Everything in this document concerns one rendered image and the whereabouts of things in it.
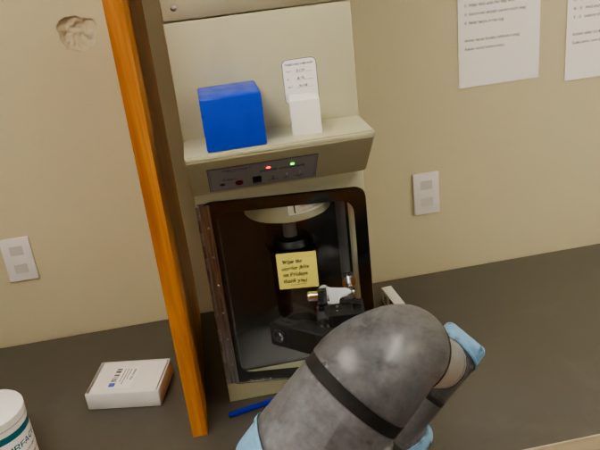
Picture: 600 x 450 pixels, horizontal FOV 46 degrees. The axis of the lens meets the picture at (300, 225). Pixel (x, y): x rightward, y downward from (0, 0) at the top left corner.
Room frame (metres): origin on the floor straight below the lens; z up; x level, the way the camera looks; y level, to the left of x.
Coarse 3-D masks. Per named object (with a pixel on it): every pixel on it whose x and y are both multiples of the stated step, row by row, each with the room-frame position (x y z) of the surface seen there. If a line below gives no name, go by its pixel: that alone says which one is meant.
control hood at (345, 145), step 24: (336, 120) 1.22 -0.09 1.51; (360, 120) 1.20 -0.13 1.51; (192, 144) 1.17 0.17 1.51; (288, 144) 1.12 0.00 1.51; (312, 144) 1.12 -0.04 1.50; (336, 144) 1.13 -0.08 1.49; (360, 144) 1.14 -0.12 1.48; (192, 168) 1.11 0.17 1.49; (216, 168) 1.12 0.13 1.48; (336, 168) 1.19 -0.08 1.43; (360, 168) 1.21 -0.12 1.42; (192, 192) 1.17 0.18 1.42; (216, 192) 1.18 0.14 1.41
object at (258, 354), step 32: (320, 192) 1.19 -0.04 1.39; (352, 192) 1.19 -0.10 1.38; (224, 224) 1.20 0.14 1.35; (256, 224) 1.19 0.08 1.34; (288, 224) 1.19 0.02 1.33; (320, 224) 1.19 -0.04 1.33; (352, 224) 1.19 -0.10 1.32; (224, 256) 1.20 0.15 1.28; (256, 256) 1.19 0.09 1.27; (320, 256) 1.19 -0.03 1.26; (352, 256) 1.19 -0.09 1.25; (224, 288) 1.20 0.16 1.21; (256, 288) 1.19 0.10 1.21; (256, 320) 1.19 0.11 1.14; (256, 352) 1.19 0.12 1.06; (288, 352) 1.19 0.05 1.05
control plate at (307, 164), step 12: (300, 156) 1.14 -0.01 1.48; (312, 156) 1.15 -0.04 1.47; (228, 168) 1.12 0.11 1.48; (240, 168) 1.13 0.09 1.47; (252, 168) 1.14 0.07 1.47; (264, 168) 1.15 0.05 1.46; (276, 168) 1.15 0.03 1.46; (288, 168) 1.16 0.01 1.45; (300, 168) 1.17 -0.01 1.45; (312, 168) 1.18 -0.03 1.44; (216, 180) 1.15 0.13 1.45; (228, 180) 1.16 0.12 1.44; (252, 180) 1.17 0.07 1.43; (264, 180) 1.18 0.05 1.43; (276, 180) 1.19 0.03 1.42
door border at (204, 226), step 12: (204, 216) 1.20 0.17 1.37; (204, 228) 1.20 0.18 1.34; (204, 252) 1.19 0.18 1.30; (216, 252) 1.20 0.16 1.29; (216, 264) 1.20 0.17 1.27; (216, 276) 1.20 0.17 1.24; (216, 288) 1.20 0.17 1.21; (216, 300) 1.20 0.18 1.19; (216, 324) 1.19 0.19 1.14; (228, 324) 1.20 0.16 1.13; (228, 336) 1.20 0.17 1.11; (228, 348) 1.20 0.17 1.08; (228, 360) 1.20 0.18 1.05; (228, 372) 1.20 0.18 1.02
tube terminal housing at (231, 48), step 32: (192, 32) 1.21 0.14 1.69; (224, 32) 1.22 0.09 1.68; (256, 32) 1.23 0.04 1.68; (288, 32) 1.23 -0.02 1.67; (320, 32) 1.24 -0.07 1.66; (352, 32) 1.25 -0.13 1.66; (192, 64) 1.21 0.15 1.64; (224, 64) 1.22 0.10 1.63; (256, 64) 1.22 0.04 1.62; (320, 64) 1.24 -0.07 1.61; (352, 64) 1.24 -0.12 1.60; (192, 96) 1.21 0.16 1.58; (320, 96) 1.24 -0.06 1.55; (352, 96) 1.24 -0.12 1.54; (192, 128) 1.21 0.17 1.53; (224, 192) 1.21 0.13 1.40; (256, 192) 1.22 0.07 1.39; (288, 192) 1.23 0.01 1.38; (256, 384) 1.21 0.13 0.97
